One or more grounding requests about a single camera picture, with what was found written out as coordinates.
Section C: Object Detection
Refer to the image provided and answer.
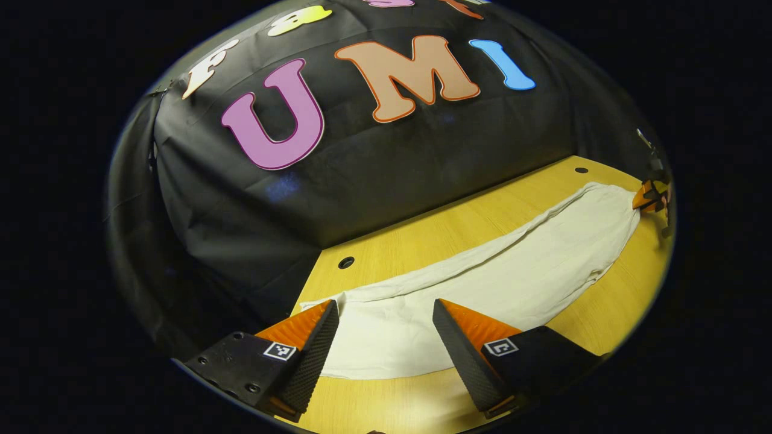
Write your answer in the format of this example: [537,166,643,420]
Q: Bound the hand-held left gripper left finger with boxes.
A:
[182,299,340,423]

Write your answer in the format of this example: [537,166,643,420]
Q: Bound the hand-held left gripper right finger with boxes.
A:
[432,298,605,420]

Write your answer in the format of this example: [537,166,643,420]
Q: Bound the white jeans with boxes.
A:
[300,182,642,380]

